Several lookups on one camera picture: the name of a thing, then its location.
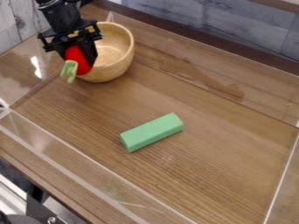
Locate green rectangular block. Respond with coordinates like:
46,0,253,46
121,113,185,153

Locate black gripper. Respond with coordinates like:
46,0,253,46
38,5,102,67

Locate wooden bowl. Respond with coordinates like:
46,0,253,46
79,22,135,82

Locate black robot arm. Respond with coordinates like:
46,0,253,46
35,0,103,66

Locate clear acrylic enclosure walls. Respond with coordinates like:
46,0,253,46
0,6,299,224

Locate red toy fruit green stem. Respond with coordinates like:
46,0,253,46
61,45,93,83

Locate black metal table bracket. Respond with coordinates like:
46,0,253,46
26,186,59,224

